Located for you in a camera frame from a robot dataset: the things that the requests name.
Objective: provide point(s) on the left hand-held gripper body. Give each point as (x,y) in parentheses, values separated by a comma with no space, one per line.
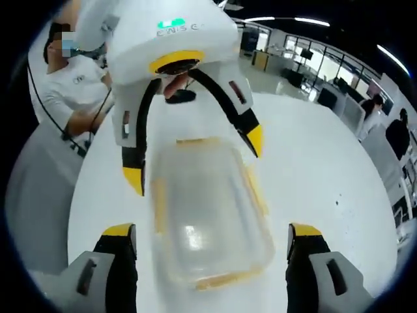
(156,36)

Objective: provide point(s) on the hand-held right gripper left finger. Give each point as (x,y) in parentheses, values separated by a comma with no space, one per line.
(107,270)

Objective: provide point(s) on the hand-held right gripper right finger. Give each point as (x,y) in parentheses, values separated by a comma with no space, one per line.
(319,270)

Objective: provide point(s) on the clear plastic food container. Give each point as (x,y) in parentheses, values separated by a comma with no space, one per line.
(211,215)

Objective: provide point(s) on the person's left hand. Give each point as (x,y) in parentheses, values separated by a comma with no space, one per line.
(174,86)

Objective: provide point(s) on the yellow cabinet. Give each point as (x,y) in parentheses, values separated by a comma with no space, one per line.
(260,60)

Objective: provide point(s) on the person's white shirt torso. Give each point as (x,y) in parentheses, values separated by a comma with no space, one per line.
(65,88)

